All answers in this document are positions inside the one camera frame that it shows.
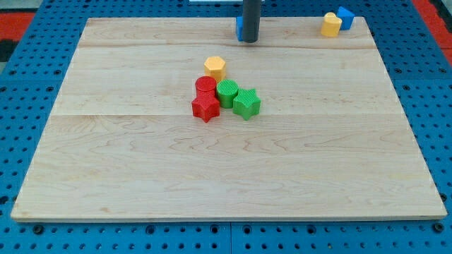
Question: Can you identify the blue cube block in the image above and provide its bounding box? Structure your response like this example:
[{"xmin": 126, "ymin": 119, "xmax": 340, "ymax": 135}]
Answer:
[{"xmin": 235, "ymin": 16, "xmax": 243, "ymax": 42}]

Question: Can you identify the red star block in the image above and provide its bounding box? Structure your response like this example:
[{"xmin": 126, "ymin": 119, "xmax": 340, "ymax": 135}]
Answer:
[{"xmin": 191, "ymin": 95, "xmax": 220, "ymax": 123}]

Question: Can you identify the green star block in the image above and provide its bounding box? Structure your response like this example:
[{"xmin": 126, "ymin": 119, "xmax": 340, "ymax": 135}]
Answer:
[{"xmin": 232, "ymin": 88, "xmax": 261, "ymax": 121}]

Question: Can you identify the green cylinder block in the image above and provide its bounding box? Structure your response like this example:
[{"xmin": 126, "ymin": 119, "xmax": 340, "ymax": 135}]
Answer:
[{"xmin": 216, "ymin": 79, "xmax": 239, "ymax": 109}]

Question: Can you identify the red cylinder block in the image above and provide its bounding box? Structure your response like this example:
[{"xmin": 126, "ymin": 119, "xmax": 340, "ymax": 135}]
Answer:
[{"xmin": 195, "ymin": 76, "xmax": 217, "ymax": 98}]

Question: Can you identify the yellow hexagon block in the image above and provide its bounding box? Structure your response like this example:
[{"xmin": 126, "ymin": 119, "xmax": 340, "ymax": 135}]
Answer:
[{"xmin": 204, "ymin": 56, "xmax": 226, "ymax": 83}]

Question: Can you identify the light wooden board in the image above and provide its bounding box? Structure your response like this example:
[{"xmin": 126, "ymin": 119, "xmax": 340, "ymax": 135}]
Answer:
[{"xmin": 11, "ymin": 17, "xmax": 447, "ymax": 223}]

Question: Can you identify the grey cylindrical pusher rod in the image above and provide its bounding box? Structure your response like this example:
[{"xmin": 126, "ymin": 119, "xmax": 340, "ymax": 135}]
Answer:
[{"xmin": 242, "ymin": 0, "xmax": 261, "ymax": 43}]

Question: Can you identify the yellow heart block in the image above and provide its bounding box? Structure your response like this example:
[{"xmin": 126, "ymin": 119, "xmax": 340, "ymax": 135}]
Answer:
[{"xmin": 321, "ymin": 12, "xmax": 343, "ymax": 37}]

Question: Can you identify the blue triangular block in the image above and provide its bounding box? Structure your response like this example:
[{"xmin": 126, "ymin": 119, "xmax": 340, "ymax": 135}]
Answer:
[{"xmin": 336, "ymin": 6, "xmax": 355, "ymax": 30}]

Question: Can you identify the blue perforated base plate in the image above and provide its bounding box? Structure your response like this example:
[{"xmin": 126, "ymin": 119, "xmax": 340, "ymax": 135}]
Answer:
[{"xmin": 1, "ymin": 1, "xmax": 451, "ymax": 253}]

